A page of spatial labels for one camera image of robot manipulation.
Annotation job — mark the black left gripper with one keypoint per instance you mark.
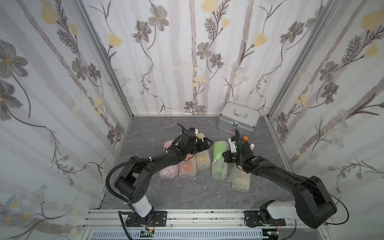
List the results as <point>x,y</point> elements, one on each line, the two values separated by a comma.
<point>199,144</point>

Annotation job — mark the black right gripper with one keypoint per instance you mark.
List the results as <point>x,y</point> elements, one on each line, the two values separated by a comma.
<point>231,154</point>

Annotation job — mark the clear bubble wrap sheet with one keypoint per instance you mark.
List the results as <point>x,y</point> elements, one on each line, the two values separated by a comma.
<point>220,171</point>

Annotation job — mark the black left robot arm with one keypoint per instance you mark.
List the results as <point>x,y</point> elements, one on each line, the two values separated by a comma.
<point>113,176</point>

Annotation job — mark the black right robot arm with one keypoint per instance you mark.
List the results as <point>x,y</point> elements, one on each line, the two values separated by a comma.
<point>312,203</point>

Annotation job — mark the amber glass in bubble wrap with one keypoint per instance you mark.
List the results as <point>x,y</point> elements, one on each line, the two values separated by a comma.
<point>203,160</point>

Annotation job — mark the yellow glass in bubble wrap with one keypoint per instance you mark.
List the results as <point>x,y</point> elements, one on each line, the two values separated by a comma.
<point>241,181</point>

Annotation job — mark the orange glass in bubble wrap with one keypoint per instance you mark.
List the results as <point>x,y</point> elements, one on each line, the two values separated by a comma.
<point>188,167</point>

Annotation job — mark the pink glass in bubble wrap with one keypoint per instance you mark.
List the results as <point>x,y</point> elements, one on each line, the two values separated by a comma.
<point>171,171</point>

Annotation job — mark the silver aluminium first aid case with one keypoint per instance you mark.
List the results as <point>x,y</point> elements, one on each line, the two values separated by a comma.
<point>238,117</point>

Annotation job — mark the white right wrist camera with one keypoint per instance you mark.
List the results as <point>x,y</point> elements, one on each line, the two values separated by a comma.
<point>232,141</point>

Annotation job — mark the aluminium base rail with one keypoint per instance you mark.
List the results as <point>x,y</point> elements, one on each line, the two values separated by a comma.
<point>198,225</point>

